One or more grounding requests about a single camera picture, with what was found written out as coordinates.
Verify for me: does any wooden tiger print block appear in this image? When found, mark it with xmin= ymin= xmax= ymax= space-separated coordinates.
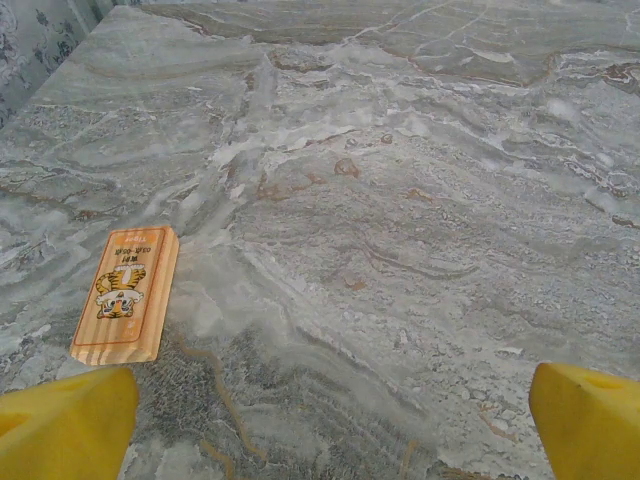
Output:
xmin=69 ymin=225 xmax=180 ymax=366

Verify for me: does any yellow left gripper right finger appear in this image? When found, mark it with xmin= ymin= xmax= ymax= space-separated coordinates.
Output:
xmin=528 ymin=362 xmax=640 ymax=480

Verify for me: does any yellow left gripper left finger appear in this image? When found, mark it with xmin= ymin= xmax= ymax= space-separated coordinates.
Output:
xmin=0 ymin=367 xmax=140 ymax=480

